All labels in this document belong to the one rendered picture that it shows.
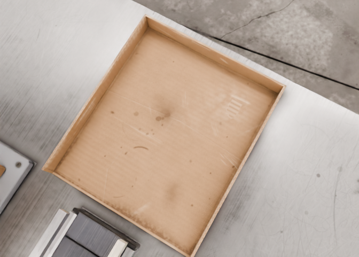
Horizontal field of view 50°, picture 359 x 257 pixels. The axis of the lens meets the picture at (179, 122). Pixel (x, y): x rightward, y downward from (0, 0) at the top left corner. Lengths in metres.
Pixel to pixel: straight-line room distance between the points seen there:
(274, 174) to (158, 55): 0.28
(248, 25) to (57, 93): 1.11
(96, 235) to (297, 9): 1.37
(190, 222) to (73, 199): 0.19
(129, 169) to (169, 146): 0.07
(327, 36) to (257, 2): 0.32
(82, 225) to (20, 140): 0.19
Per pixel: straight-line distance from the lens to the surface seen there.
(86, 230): 0.58
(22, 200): 0.66
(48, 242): 0.51
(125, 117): 0.63
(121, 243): 0.53
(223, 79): 0.65
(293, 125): 0.64
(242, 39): 1.62
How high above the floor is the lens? 1.43
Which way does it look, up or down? 75 degrees down
